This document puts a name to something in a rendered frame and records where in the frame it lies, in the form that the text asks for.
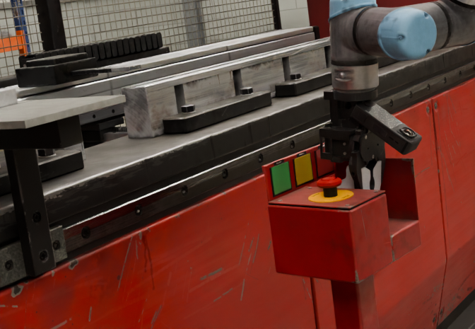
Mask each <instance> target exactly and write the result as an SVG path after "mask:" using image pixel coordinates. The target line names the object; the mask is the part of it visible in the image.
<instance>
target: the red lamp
mask: <svg viewBox="0 0 475 329"><path fill-rule="evenodd" d="M315 152H316V159H317V170H318V176H321V175H324V174H326V173H328V172H331V171H333V170H334V169H333V162H331V160H326V159H321V158H320V149H319V150H316V151H315Z"/></svg>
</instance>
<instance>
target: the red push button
mask: <svg viewBox="0 0 475 329"><path fill-rule="evenodd" d="M341 183H342V181H341V179H340V178H338V177H335V176H329V177H325V178H321V179H319V180H318V181H317V186H318V187H320V188H323V193H324V197H336V196H337V195H338V193H337V187H338V186H340V185H341Z"/></svg>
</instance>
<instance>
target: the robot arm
mask: <svg viewBox="0 0 475 329"><path fill-rule="evenodd" d="M328 21H329V29H330V45H331V62H332V87H333V89H332V90H331V91H324V100H329V104H330V121H331V122H329V123H327V124H325V126H324V127H322V128H320V129H319V142H320V158H321V159H326V160H331V162H335V163H342V162H344V161H348V162H349V163H348V166H347V167H346V178H345V179H343V180H341V181H342V183H341V185H340V186H338V187H337V188H349V189H364V190H380V186H381V183H382V179H383V175H384V171H385V161H386V155H385V142H386V143H388V144H389V145H390V146H391V147H393V148H394V149H396V150H397V151H398V152H399V153H401V154H402V155H406V154H408V153H410V152H412V151H414V150H416V149H417V147H418V145H419V143H420V142H421V140H422V136H421V135H419V134H418V133H416V132H415V131H413V130H412V129H411V128H410V127H408V126H406V125H405V124H404V123H403V122H401V121H400V120H398V119H397V118H396V117H394V116H393V115H391V114H390V113H388V112H387V111H386V110H384V109H383V108H381V107H380V106H379V105H377V104H376V103H374V102H373V101H371V99H374V98H376V97H377V88H376V87H377V86H378V85H379V77H378V57H388V58H392V59H397V60H401V61H406V60H416V59H421V58H423V57H425V56H426V55H427V54H428V53H429V52H432V51H436V50H441V49H445V48H449V47H456V46H466V45H471V44H473V43H475V0H438V1H431V2H427V3H423V4H414V5H410V6H401V7H395V8H385V7H377V4H376V0H330V1H329V19H328ZM328 128H331V129H328ZM322 137H324V145H325V152H323V143H322Z"/></svg>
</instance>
